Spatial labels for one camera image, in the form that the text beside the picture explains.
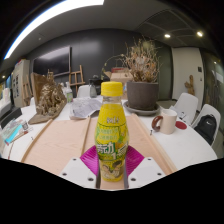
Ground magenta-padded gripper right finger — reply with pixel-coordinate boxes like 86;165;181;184
123;145;167;190

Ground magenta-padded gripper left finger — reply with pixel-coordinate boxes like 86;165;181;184
59;145;102;190

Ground yellow drink bottle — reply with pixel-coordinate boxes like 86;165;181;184
94;81;130;183

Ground pink wood-framed board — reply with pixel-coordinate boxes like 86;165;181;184
20;112;179;191

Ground grey plant pot saucer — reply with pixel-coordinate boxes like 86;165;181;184
122;100;162;117

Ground printed paper sheets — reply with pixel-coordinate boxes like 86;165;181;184
68;96;103;121

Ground black backpack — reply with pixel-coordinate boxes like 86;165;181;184
193;114;218;146

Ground stack of books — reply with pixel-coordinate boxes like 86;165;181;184
1;119;31;146

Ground golden carved sculpture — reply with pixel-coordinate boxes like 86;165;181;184
28;71;68;125

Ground dried plant in grey pot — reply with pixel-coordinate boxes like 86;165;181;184
101;35;164;111

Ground small clear bottle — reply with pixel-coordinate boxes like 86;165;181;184
64;81;74;103

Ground white chair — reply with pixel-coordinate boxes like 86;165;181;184
169;92;199;125
76;84;92;99
190;103;222;147

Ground wooden figure statue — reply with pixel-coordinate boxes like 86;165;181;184
184;74;196;96

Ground wooden easel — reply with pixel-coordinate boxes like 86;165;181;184
68;64;86;96

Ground cardboard box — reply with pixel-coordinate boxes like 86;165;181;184
103;67;134;84

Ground white shelf unit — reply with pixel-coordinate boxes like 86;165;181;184
10;59;32;108

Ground large ceiling light panel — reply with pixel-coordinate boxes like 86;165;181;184
3;0;105;61

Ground white mug with brown handle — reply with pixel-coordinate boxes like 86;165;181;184
151;108;178;135

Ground black wall screen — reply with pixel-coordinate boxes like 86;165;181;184
32;45;72;77

